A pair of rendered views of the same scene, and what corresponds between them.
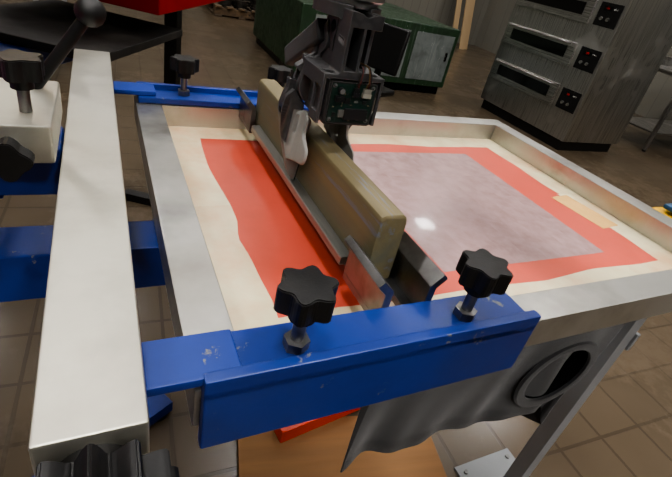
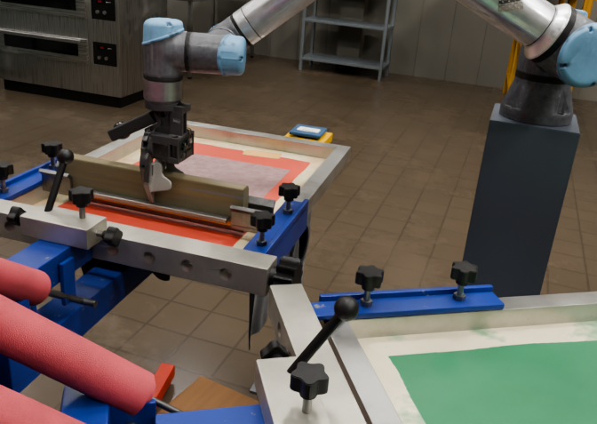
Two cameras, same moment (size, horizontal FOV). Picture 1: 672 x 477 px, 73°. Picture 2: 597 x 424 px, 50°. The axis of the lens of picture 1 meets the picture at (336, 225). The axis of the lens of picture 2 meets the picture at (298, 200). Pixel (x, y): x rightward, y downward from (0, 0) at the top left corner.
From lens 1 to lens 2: 0.92 m
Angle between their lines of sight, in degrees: 40
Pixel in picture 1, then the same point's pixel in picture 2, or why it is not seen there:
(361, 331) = (270, 232)
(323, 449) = not seen: outside the picture
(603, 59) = (119, 4)
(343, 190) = (207, 189)
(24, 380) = not seen: outside the picture
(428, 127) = (138, 142)
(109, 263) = (201, 244)
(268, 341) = (253, 247)
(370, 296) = not seen: hidden behind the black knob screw
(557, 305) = (305, 196)
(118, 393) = (263, 257)
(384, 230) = (244, 195)
